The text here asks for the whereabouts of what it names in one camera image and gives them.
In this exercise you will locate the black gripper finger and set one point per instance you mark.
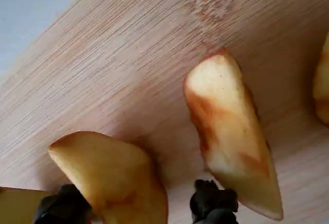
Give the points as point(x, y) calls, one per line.
point(61, 206)
point(213, 203)

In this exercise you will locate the plain pale apple slice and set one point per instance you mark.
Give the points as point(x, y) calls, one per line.
point(110, 172)

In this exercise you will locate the large notched apple slice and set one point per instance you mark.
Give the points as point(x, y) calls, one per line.
point(18, 206)

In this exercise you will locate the brown-cored apple slice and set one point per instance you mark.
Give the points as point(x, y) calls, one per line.
point(226, 131)

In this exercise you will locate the wooden cutting board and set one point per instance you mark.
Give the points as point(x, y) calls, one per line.
point(128, 67)

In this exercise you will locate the small browned apple slice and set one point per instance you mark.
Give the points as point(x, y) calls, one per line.
point(322, 88)

